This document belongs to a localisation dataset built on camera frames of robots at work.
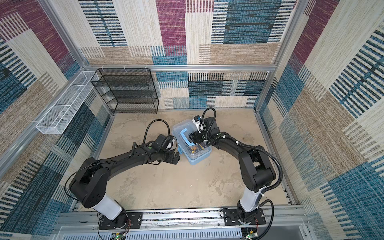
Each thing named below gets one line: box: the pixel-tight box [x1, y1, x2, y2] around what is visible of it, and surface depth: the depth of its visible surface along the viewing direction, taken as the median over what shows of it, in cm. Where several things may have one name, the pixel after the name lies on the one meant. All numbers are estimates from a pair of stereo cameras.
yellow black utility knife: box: [190, 143, 204, 153], surface depth 90 cm
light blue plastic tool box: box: [172, 119, 212, 166], surface depth 91 cm
